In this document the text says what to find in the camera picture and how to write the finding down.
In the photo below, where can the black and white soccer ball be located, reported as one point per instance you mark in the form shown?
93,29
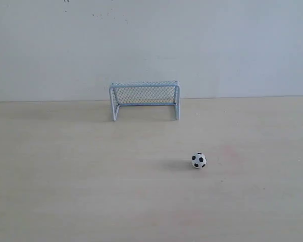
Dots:
199,160

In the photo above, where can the small white soccer goal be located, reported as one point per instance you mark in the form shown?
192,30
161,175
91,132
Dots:
158,93

